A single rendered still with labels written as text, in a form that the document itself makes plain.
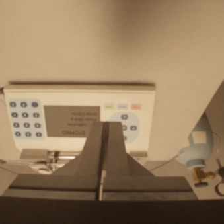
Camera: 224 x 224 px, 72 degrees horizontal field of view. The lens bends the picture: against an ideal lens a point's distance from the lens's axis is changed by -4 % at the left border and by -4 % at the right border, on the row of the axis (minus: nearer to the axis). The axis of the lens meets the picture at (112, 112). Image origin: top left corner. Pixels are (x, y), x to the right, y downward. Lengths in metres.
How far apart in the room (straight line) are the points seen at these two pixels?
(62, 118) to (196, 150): 0.63
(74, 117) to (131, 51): 0.13
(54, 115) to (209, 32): 0.25
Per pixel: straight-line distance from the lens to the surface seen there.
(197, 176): 0.80
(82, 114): 0.26
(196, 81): 0.29
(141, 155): 0.29
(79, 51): 0.23
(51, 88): 0.27
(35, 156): 0.31
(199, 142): 0.78
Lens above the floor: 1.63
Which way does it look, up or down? 37 degrees down
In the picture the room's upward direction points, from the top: 179 degrees counter-clockwise
